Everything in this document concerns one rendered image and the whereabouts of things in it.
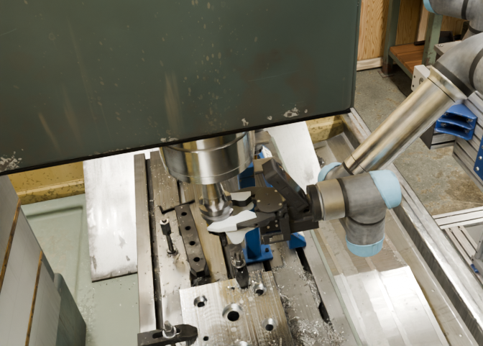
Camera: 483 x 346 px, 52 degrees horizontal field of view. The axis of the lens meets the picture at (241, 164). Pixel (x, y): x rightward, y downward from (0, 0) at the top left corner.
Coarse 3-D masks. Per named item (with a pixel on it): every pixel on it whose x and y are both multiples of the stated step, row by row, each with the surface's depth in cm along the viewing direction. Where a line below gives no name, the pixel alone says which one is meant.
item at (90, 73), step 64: (0, 0) 51; (64, 0) 52; (128, 0) 53; (192, 0) 55; (256, 0) 56; (320, 0) 58; (0, 64) 55; (64, 64) 56; (128, 64) 58; (192, 64) 59; (256, 64) 61; (320, 64) 63; (0, 128) 60; (64, 128) 61; (128, 128) 63; (192, 128) 65; (256, 128) 67
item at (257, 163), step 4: (272, 156) 120; (252, 160) 119; (256, 160) 119; (260, 160) 119; (264, 160) 119; (276, 160) 119; (280, 160) 119; (256, 164) 118; (260, 164) 118; (280, 164) 118; (256, 168) 117; (260, 168) 117; (256, 172) 116; (260, 172) 116
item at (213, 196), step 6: (204, 186) 87; (210, 186) 87; (216, 186) 87; (204, 192) 88; (210, 192) 87; (216, 192) 88; (222, 192) 89; (204, 198) 89; (210, 198) 88; (216, 198) 88; (222, 198) 89; (204, 204) 90; (210, 204) 89; (216, 204) 89; (222, 204) 89
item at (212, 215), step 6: (228, 192) 92; (228, 198) 92; (228, 204) 89; (204, 210) 89; (210, 210) 89; (216, 210) 88; (222, 210) 88; (228, 210) 89; (204, 216) 90; (210, 216) 89; (216, 216) 89; (222, 216) 89; (228, 216) 90
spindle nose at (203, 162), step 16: (192, 144) 73; (208, 144) 73; (224, 144) 74; (240, 144) 76; (176, 160) 76; (192, 160) 75; (208, 160) 74; (224, 160) 75; (240, 160) 77; (176, 176) 79; (192, 176) 77; (208, 176) 76; (224, 176) 77
